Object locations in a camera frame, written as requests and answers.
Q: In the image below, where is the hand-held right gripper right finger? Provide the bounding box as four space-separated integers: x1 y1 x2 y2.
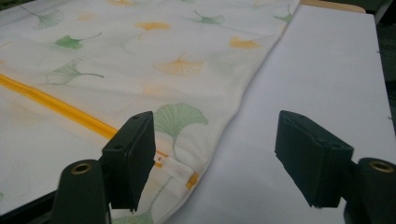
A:
275 109 355 209

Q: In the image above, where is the white board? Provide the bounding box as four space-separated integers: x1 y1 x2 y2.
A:
164 4 396 224

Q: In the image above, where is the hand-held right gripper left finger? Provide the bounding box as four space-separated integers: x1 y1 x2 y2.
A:
101 110 157 213

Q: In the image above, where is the white leaf-print laundry bag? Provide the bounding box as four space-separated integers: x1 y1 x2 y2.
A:
0 0 302 224

